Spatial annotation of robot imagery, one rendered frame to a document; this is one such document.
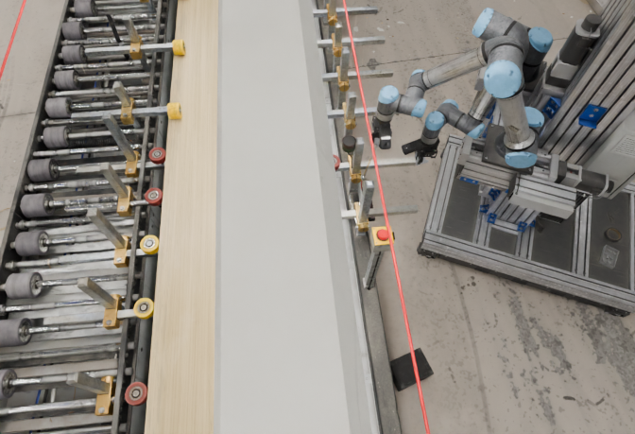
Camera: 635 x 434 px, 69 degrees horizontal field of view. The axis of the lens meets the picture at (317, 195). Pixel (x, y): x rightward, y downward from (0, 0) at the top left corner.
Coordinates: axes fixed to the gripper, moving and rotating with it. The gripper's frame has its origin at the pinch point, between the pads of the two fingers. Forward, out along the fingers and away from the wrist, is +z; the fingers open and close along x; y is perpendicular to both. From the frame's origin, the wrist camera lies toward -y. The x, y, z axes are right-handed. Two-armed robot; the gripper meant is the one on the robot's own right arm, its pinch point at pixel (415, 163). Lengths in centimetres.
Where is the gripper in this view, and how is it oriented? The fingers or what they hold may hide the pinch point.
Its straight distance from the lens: 235.8
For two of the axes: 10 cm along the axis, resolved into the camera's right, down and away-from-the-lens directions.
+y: 10.0, -0.8, 0.5
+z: -0.1, 5.0, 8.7
